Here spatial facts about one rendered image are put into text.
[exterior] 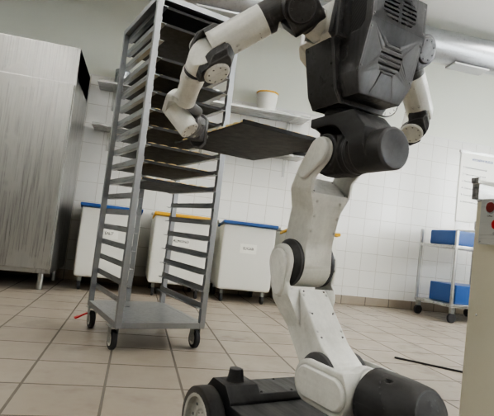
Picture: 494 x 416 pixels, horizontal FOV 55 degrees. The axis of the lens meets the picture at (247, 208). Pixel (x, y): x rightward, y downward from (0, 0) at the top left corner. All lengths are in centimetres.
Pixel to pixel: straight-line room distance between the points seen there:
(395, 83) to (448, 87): 509
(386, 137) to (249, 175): 400
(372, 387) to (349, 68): 80
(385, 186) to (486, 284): 423
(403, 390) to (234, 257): 343
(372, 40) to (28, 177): 334
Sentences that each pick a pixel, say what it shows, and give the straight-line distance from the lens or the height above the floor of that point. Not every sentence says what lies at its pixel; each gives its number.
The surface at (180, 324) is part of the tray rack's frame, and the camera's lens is 255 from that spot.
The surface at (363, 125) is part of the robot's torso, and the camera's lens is 128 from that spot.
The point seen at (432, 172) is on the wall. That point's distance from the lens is 614.
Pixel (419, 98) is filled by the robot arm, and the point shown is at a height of 116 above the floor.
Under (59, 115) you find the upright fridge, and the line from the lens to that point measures 424.
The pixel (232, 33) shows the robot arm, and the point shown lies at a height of 118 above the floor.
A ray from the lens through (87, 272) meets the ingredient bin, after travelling 439.
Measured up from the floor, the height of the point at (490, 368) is 34.
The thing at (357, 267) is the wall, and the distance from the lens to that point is 562.
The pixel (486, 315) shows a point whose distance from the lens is 163.
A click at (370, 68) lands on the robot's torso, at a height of 111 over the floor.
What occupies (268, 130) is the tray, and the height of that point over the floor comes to 100.
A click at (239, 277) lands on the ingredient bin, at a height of 24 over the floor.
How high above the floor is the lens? 64
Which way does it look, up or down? 3 degrees up
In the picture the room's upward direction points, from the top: 7 degrees clockwise
